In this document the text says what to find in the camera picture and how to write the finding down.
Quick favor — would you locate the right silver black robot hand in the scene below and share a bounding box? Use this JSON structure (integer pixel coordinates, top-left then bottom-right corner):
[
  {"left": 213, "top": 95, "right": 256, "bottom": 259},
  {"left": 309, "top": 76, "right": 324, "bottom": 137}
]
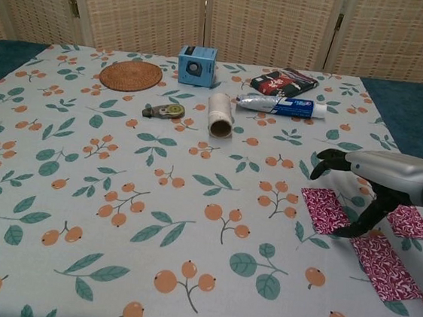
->
[{"left": 303, "top": 144, "right": 423, "bottom": 248}]

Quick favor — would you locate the magenta patterned cloth square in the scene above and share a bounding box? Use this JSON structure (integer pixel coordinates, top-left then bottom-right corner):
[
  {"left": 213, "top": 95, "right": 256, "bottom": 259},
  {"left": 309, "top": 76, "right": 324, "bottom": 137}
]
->
[
  {"left": 296, "top": 185, "right": 353, "bottom": 238},
  {"left": 344, "top": 233, "right": 423, "bottom": 305}
]

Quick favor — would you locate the red black floral pouch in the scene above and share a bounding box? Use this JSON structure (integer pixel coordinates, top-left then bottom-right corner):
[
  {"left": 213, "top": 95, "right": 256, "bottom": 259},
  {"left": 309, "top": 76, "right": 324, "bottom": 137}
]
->
[{"left": 248, "top": 63, "right": 320, "bottom": 101}]

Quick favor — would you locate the white blue toothpaste tube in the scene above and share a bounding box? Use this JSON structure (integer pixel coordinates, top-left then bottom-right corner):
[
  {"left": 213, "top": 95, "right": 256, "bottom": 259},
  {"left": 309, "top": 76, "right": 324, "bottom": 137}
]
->
[{"left": 235, "top": 91, "right": 328, "bottom": 121}]

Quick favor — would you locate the cardboard paper roll tube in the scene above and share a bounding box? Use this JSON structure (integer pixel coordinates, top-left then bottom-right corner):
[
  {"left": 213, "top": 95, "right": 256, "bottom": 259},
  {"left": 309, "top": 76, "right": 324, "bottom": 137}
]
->
[{"left": 204, "top": 92, "right": 238, "bottom": 140}]

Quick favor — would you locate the bamboo folding screen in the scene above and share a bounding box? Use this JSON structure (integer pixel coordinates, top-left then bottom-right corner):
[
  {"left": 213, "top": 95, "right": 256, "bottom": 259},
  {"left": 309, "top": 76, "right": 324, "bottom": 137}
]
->
[{"left": 0, "top": 0, "right": 423, "bottom": 90}]

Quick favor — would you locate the light blue cardboard box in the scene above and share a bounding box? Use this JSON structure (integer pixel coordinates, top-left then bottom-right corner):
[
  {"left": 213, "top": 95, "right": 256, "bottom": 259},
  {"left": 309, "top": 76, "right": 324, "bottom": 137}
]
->
[{"left": 175, "top": 44, "right": 219, "bottom": 89}]

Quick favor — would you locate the correction tape dispenser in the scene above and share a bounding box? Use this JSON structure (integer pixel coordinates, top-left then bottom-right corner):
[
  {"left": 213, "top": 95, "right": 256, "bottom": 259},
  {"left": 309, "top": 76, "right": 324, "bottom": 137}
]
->
[{"left": 141, "top": 101, "right": 187, "bottom": 122}]

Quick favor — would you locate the floral orange-berry tablecloth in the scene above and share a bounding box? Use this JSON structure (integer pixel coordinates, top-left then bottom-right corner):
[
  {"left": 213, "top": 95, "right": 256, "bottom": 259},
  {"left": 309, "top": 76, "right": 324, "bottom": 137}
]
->
[{"left": 0, "top": 36, "right": 423, "bottom": 317}]

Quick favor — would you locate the round woven rattan coaster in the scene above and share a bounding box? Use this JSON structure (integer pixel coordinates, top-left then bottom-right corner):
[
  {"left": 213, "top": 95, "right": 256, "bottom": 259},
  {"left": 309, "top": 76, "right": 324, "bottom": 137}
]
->
[{"left": 97, "top": 58, "right": 164, "bottom": 96}]

